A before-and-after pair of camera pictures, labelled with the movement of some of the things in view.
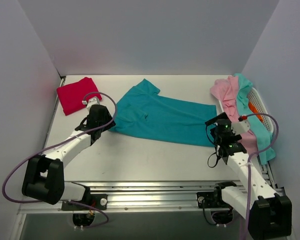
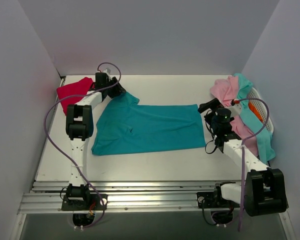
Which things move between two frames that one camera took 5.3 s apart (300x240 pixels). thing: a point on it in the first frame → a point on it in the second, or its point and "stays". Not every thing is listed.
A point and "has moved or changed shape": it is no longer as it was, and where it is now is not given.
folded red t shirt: x=71 y=96 stays
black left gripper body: x=100 y=116 → x=117 y=89
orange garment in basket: x=254 y=110 stays
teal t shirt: x=140 y=111 has moved or changed shape
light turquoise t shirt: x=259 y=131 stays
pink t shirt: x=226 y=89 stays
